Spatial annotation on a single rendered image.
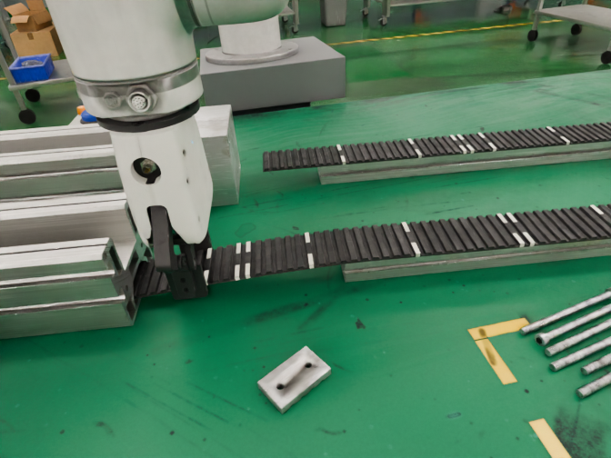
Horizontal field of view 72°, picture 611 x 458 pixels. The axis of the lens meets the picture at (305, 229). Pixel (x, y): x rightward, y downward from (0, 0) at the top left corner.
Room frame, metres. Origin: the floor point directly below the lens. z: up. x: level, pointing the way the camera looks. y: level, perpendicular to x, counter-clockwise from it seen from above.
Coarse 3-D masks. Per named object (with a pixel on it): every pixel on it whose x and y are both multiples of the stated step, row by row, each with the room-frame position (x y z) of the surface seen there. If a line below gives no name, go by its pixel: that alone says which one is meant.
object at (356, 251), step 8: (344, 232) 0.34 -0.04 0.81; (352, 232) 0.34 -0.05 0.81; (360, 232) 0.34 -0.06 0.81; (344, 240) 0.33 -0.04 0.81; (352, 240) 0.33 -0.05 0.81; (360, 240) 0.32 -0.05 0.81; (352, 248) 0.31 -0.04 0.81; (360, 248) 0.31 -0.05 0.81; (352, 256) 0.30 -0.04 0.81; (360, 256) 0.30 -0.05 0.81; (368, 256) 0.30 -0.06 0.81
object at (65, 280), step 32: (0, 224) 0.33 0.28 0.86; (32, 224) 0.33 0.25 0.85; (64, 224) 0.33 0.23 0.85; (96, 224) 0.33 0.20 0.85; (128, 224) 0.33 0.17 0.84; (0, 256) 0.27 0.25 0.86; (32, 256) 0.27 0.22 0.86; (64, 256) 0.26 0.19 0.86; (96, 256) 0.26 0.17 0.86; (128, 256) 0.31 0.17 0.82; (0, 288) 0.26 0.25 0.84; (32, 288) 0.26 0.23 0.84; (64, 288) 0.26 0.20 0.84; (96, 288) 0.26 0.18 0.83; (128, 288) 0.28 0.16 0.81; (0, 320) 0.25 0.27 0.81; (32, 320) 0.26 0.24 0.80; (64, 320) 0.26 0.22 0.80; (96, 320) 0.26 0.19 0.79; (128, 320) 0.26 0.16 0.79
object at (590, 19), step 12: (540, 0) 4.21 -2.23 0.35; (540, 12) 4.16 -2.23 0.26; (552, 12) 4.09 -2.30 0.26; (564, 12) 4.06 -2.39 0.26; (576, 12) 4.03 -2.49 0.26; (588, 12) 4.00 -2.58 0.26; (600, 12) 3.97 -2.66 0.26; (576, 24) 4.34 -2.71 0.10; (588, 24) 3.64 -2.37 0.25; (600, 24) 3.55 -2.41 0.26; (528, 36) 4.24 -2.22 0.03
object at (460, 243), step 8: (440, 224) 0.35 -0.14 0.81; (448, 224) 0.34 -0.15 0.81; (456, 224) 0.34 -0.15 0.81; (448, 232) 0.33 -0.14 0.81; (456, 232) 0.33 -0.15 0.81; (448, 240) 0.32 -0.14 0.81; (456, 240) 0.32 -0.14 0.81; (464, 240) 0.32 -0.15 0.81; (456, 248) 0.30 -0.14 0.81; (464, 248) 0.31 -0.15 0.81; (472, 248) 0.30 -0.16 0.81
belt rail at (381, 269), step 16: (608, 240) 0.32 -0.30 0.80; (432, 256) 0.31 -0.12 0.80; (448, 256) 0.31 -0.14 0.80; (464, 256) 0.31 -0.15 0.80; (480, 256) 0.32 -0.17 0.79; (496, 256) 0.32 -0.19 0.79; (512, 256) 0.31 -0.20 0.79; (528, 256) 0.31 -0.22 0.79; (544, 256) 0.31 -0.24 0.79; (560, 256) 0.32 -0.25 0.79; (576, 256) 0.32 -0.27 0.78; (592, 256) 0.32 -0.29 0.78; (352, 272) 0.30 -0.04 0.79; (368, 272) 0.30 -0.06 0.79; (384, 272) 0.30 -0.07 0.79; (400, 272) 0.31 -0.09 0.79; (416, 272) 0.31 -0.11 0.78; (432, 272) 0.31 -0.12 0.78
